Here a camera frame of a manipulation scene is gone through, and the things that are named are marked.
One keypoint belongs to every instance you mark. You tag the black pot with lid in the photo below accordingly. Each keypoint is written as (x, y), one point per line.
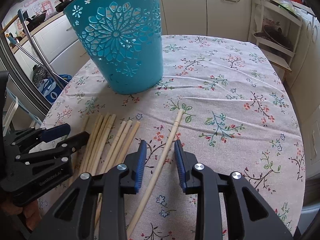
(62, 5)

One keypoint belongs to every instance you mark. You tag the metal mop handle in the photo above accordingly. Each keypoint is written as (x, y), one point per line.
(60, 81)

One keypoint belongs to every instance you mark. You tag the white kitchen trolley rack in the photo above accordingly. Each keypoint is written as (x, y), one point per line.
(275, 28)

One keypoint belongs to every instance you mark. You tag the floral tablecloth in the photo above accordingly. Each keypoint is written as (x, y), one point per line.
(236, 116)

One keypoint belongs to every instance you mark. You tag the black wok on stove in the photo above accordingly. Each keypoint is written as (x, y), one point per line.
(35, 21)

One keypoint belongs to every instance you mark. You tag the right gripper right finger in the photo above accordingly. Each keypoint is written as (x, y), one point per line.
(248, 215)

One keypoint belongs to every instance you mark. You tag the person's left hand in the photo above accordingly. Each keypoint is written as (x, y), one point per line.
(31, 212)

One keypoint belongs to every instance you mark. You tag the blue white bag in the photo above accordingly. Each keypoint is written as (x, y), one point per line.
(50, 90)

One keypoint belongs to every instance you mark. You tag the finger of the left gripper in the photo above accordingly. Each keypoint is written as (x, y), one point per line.
(72, 144)
(55, 132)

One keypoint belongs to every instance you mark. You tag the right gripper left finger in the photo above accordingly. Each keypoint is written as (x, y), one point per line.
(73, 215)

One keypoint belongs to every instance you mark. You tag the teal perforated plastic basket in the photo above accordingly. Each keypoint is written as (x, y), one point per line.
(123, 38)

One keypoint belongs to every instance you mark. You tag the lone wooden chopstick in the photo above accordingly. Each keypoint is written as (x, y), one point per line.
(155, 176)

